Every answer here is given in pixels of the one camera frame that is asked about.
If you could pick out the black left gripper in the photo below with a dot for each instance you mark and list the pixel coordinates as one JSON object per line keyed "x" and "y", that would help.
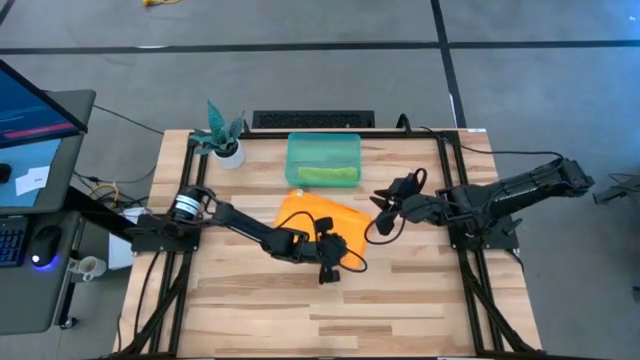
{"x": 325, "y": 250}

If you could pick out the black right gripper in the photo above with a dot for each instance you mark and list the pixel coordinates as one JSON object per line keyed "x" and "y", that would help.
{"x": 420, "y": 207}

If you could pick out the orange microfiber towel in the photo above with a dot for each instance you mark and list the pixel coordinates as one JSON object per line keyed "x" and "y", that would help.
{"x": 345, "y": 220}

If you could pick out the green microfiber towel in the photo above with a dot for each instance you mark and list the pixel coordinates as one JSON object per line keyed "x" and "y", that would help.
{"x": 327, "y": 174}

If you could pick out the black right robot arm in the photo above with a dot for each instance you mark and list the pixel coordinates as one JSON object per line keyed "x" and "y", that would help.
{"x": 525, "y": 184}

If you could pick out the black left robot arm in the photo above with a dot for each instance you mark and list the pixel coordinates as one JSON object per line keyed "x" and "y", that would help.
{"x": 245, "y": 226}

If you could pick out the teal plastic basket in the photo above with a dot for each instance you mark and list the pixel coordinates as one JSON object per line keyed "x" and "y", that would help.
{"x": 320, "y": 150}

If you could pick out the white table sticker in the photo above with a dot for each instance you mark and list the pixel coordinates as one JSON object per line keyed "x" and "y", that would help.
{"x": 476, "y": 130}

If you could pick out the snake plant in white pot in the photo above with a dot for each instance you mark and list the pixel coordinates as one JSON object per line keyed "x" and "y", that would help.
{"x": 227, "y": 156}

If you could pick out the white box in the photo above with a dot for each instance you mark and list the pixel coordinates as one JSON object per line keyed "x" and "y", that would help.
{"x": 120, "y": 252}

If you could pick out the black stand base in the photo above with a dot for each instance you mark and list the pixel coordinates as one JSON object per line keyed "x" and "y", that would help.
{"x": 620, "y": 191}

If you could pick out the white cup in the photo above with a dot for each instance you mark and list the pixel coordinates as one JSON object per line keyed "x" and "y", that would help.
{"x": 90, "y": 267}

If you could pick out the grey computer desk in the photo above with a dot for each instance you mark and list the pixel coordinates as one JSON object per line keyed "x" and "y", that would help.
{"x": 75, "y": 165}

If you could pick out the black computer mouse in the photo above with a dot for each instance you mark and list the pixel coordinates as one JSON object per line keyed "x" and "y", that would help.
{"x": 45, "y": 242}

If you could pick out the white paper note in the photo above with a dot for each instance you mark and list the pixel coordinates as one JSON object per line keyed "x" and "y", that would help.
{"x": 32, "y": 180}

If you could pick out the black backlit keyboard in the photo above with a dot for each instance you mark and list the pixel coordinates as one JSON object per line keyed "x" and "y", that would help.
{"x": 12, "y": 240}

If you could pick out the computer monitor with blue screen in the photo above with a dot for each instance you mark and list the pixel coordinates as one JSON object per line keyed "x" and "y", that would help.
{"x": 30, "y": 110}

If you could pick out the small black device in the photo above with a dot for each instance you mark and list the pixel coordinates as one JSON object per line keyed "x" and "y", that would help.
{"x": 4, "y": 173}

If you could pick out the black aluminium table frame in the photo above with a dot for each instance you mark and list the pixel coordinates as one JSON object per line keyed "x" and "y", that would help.
{"x": 380, "y": 134}

